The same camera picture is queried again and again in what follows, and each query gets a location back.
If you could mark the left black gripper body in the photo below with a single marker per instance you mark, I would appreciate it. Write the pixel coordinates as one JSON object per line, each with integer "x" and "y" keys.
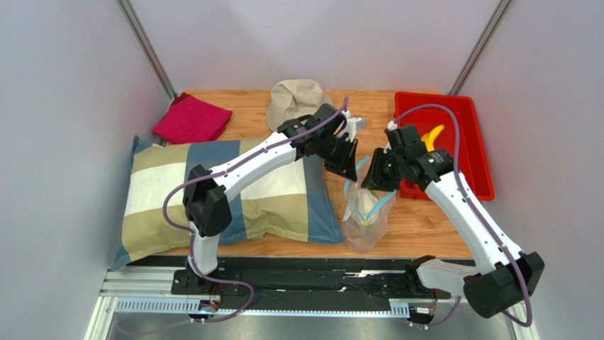
{"x": 334, "y": 150}

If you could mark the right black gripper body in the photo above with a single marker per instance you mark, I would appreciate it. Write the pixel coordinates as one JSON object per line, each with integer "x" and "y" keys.
{"x": 385, "y": 166}

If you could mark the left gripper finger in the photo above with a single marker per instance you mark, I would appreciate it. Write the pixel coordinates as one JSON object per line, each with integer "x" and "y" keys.
{"x": 346, "y": 171}
{"x": 349, "y": 160}

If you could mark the fake white cauliflower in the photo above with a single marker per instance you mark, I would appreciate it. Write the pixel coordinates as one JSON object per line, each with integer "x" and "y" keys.
{"x": 363, "y": 202}

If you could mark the clear zip top bag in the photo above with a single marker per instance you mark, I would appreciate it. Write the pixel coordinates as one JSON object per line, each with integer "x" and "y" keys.
{"x": 359, "y": 238}

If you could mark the fake banana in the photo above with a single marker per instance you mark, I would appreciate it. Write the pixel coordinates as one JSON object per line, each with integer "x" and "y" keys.
{"x": 429, "y": 137}

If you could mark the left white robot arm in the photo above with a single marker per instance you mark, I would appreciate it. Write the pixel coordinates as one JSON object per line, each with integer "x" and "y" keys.
{"x": 201, "y": 205}

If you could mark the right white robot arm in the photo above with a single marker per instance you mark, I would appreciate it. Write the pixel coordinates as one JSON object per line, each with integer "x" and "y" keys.
{"x": 503, "y": 274}

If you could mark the plaid pillow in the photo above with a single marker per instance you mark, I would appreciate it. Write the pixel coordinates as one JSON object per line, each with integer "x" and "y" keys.
{"x": 292, "y": 201}

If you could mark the beige bucket hat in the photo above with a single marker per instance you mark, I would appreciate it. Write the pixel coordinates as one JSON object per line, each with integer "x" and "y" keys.
{"x": 294, "y": 98}

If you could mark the red plastic bin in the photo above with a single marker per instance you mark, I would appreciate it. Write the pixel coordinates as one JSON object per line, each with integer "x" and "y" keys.
{"x": 472, "y": 158}

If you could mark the magenta folded cloth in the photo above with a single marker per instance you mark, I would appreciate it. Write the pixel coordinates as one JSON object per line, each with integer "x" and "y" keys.
{"x": 190, "y": 120}

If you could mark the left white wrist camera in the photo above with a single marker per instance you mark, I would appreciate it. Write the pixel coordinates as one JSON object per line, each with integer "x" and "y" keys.
{"x": 352, "y": 125}

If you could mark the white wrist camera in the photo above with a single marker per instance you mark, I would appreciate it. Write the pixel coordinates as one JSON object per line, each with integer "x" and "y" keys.
{"x": 352, "y": 125}
{"x": 391, "y": 127}

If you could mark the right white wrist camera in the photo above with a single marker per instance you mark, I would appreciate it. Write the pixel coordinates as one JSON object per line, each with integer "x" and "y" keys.
{"x": 391, "y": 127}

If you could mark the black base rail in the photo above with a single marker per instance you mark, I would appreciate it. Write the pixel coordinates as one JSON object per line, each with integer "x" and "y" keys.
{"x": 306, "y": 284}

